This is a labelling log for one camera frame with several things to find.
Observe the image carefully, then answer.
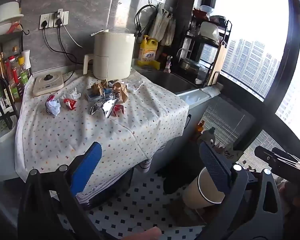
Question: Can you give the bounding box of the grey cabinet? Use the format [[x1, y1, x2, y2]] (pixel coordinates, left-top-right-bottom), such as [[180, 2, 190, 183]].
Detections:
[[150, 90, 210, 170]]

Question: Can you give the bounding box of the crumpled white red wrapper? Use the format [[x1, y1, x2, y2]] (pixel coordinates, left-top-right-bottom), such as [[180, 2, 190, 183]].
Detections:
[[45, 94, 62, 117]]

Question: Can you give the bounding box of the cream induction cooker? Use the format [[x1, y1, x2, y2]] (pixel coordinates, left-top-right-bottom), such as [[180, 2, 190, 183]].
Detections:
[[32, 71, 65, 97]]

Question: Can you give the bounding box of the white cable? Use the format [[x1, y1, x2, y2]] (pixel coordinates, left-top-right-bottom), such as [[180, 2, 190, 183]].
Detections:
[[61, 25, 84, 48]]

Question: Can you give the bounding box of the red and white packet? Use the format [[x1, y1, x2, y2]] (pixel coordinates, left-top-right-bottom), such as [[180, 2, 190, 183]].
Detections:
[[63, 98, 78, 111]]

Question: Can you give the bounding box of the row of condiment bottles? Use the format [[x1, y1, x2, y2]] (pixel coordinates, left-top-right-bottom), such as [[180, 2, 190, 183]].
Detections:
[[0, 45, 28, 103]]

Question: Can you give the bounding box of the blue and white box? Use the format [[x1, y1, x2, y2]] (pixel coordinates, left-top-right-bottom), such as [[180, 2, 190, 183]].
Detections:
[[84, 89, 106, 103]]

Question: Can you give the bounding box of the silver foil wrapper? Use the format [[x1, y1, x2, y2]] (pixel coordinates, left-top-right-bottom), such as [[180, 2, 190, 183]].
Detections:
[[89, 99, 118, 118]]

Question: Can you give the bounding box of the black power cable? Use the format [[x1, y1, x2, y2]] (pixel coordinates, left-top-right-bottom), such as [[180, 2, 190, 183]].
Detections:
[[42, 27, 78, 65], [57, 26, 85, 64]]

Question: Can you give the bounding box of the grey detergent jug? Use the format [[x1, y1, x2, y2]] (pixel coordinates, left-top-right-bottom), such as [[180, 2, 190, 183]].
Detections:
[[196, 127, 222, 147], [216, 144, 243, 162]]

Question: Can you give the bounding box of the steel pot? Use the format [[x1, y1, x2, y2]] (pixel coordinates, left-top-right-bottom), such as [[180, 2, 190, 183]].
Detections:
[[179, 57, 201, 71]]

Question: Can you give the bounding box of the hanging white cloth bundle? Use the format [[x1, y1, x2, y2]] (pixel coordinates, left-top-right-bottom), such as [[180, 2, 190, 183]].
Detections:
[[149, 7, 177, 47]]

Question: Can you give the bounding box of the black condiment rack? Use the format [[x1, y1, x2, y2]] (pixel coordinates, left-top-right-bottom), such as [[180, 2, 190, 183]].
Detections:
[[0, 29, 30, 140]]

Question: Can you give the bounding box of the wooden cutting board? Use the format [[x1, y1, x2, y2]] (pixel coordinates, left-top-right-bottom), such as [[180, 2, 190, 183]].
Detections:
[[206, 41, 228, 87]]

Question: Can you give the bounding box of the steel faucet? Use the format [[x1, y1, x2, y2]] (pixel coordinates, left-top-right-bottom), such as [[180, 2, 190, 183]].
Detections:
[[176, 48, 192, 61]]

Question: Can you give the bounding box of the cream air fryer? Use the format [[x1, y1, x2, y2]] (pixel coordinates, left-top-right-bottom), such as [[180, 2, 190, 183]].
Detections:
[[83, 29, 136, 81]]

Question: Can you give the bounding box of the brown paper bag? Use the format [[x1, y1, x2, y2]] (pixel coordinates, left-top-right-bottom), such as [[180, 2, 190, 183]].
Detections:
[[112, 81, 129, 103]]

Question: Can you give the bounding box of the yellow detergent bottle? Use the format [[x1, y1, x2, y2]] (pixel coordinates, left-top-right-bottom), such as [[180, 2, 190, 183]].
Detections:
[[137, 35, 158, 68]]

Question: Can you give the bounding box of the white window blind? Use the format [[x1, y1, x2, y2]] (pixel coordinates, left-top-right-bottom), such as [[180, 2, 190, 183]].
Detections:
[[202, 97, 246, 145]]

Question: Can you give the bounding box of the steel sink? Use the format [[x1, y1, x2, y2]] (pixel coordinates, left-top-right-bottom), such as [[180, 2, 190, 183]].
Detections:
[[141, 69, 198, 95]]

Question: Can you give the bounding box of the black dish rack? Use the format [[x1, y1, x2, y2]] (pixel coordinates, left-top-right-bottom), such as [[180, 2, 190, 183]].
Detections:
[[181, 4, 233, 87]]

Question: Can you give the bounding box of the black cord loop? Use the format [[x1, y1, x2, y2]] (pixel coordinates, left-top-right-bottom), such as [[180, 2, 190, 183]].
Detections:
[[134, 4, 158, 37]]

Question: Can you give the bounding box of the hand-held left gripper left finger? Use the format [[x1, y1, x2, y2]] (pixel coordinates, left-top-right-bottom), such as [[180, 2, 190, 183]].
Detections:
[[17, 141, 103, 240]]

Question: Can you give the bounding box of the white wall socket panel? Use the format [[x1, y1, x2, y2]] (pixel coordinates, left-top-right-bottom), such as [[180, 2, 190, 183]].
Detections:
[[39, 11, 69, 30]]

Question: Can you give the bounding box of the small pink bottle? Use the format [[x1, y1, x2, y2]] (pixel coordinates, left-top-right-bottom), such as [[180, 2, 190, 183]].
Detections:
[[164, 56, 172, 74]]

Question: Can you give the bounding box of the small crumpled brown paper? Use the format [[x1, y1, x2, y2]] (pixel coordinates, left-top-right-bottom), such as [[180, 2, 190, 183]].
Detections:
[[91, 79, 111, 96]]

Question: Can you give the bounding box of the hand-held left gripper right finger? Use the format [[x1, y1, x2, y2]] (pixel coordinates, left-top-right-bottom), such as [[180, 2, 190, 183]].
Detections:
[[197, 141, 284, 240]]

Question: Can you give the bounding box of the clear plastic bag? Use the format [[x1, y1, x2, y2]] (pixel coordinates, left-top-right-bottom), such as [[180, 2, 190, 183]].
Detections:
[[127, 79, 146, 92]]

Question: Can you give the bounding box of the white floral tablecloth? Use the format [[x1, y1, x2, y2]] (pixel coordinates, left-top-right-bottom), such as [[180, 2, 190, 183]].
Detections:
[[14, 69, 190, 204]]

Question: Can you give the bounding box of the small white bowl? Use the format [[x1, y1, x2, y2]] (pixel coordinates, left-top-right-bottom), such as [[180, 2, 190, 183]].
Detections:
[[0, 22, 13, 37]]

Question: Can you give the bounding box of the large white bowl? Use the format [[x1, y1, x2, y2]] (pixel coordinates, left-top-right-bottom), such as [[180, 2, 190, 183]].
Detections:
[[0, 1, 24, 27]]

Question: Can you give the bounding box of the white rectangular dish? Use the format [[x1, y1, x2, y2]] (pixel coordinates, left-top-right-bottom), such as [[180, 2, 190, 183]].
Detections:
[[0, 110, 17, 143]]

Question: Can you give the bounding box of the white counter cloth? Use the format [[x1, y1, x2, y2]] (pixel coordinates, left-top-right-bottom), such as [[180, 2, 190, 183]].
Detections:
[[201, 85, 221, 97]]

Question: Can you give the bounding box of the clear plastic wrap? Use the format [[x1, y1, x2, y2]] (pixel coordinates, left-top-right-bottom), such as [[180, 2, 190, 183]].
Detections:
[[61, 87, 82, 101]]

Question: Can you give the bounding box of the person's right hand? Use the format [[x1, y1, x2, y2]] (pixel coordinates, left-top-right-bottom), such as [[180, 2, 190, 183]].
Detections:
[[276, 180, 300, 217]]

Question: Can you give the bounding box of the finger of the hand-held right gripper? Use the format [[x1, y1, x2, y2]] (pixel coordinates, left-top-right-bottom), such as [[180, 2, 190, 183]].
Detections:
[[254, 146, 300, 181], [272, 147, 300, 162]]

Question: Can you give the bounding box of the red bowl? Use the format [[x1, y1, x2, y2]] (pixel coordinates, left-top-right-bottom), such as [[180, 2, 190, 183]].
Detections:
[[192, 8, 210, 22]]

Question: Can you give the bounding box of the white plug adapter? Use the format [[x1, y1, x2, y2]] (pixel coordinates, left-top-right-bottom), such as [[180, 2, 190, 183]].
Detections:
[[56, 8, 64, 27]]

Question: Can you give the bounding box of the black cabinet handle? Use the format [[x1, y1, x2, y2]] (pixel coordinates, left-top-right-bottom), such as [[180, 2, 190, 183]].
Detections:
[[183, 114, 192, 136]]

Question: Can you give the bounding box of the white bowl in rack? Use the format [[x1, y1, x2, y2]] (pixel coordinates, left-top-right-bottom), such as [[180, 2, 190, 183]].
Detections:
[[199, 21, 223, 41]]

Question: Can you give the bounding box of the orange bottle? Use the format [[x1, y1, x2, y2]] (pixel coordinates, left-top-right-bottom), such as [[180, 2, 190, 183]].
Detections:
[[196, 120, 206, 137]]

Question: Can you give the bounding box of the black window frame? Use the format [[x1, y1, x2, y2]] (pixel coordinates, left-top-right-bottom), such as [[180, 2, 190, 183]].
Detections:
[[210, 0, 300, 163]]

